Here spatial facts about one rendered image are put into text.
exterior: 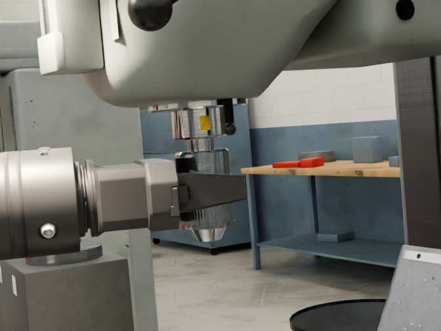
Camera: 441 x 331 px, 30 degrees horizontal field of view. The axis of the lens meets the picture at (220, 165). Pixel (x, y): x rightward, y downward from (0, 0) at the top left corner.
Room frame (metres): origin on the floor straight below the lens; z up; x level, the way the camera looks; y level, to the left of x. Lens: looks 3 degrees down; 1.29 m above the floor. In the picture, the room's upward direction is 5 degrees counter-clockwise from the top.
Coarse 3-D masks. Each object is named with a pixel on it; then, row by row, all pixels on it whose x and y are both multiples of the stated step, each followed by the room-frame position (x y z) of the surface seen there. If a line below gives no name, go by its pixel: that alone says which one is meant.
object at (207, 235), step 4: (220, 228) 0.70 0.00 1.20; (224, 228) 0.70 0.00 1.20; (192, 232) 0.70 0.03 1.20; (196, 232) 0.70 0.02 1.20; (200, 232) 0.69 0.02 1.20; (204, 232) 0.69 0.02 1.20; (208, 232) 0.69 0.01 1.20; (212, 232) 0.69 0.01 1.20; (216, 232) 0.69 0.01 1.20; (220, 232) 0.70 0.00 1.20; (196, 236) 0.70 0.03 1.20; (200, 236) 0.70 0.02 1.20; (204, 236) 0.69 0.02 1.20; (208, 236) 0.69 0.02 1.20; (212, 236) 0.69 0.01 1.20; (216, 236) 0.70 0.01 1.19; (220, 236) 0.70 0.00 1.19; (196, 240) 0.70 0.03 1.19; (200, 240) 0.70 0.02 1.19; (204, 240) 0.70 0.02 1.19; (208, 240) 0.70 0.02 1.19; (212, 240) 0.70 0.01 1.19
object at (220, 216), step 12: (180, 168) 0.69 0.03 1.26; (192, 168) 0.69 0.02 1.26; (204, 168) 0.68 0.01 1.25; (216, 168) 0.69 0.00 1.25; (228, 168) 0.70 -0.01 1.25; (228, 204) 0.69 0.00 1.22; (180, 216) 0.70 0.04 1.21; (192, 216) 0.69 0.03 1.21; (204, 216) 0.68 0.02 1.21; (216, 216) 0.69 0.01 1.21; (228, 216) 0.69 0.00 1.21; (192, 228) 0.69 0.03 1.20; (204, 228) 0.68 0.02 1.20; (216, 228) 0.69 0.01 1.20
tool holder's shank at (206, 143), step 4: (188, 140) 0.70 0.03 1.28; (192, 140) 0.70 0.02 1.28; (196, 140) 0.70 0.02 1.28; (200, 140) 0.70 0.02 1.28; (204, 140) 0.70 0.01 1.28; (208, 140) 0.70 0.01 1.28; (212, 140) 0.70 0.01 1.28; (188, 144) 0.70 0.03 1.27; (192, 144) 0.70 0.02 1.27; (196, 144) 0.70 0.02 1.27; (200, 144) 0.70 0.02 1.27; (204, 144) 0.70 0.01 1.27; (208, 144) 0.70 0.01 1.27; (212, 144) 0.70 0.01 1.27; (188, 148) 0.70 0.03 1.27; (192, 148) 0.70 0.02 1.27; (196, 148) 0.70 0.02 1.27; (200, 148) 0.70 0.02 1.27; (204, 148) 0.70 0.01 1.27; (208, 148) 0.70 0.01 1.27; (212, 148) 0.70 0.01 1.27
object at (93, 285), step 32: (64, 256) 0.92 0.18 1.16; (96, 256) 0.95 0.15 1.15; (0, 288) 1.05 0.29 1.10; (32, 288) 0.89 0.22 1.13; (64, 288) 0.90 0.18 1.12; (96, 288) 0.92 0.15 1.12; (128, 288) 0.93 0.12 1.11; (0, 320) 1.07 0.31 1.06; (32, 320) 0.89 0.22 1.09; (64, 320) 0.90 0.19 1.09; (96, 320) 0.92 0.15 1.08; (128, 320) 0.93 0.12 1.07
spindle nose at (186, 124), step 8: (176, 112) 0.69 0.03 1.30; (184, 112) 0.69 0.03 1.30; (192, 112) 0.68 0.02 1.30; (200, 112) 0.68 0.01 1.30; (208, 112) 0.69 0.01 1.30; (216, 112) 0.69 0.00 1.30; (176, 120) 0.69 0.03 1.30; (184, 120) 0.69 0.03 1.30; (192, 120) 0.68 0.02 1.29; (216, 120) 0.69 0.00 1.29; (176, 128) 0.69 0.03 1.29; (184, 128) 0.69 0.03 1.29; (192, 128) 0.68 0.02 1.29; (200, 128) 0.68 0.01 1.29; (216, 128) 0.69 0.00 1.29; (176, 136) 0.69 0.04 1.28; (184, 136) 0.69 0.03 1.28; (192, 136) 0.68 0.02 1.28; (200, 136) 0.68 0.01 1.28; (208, 136) 0.68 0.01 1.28; (216, 136) 0.69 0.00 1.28
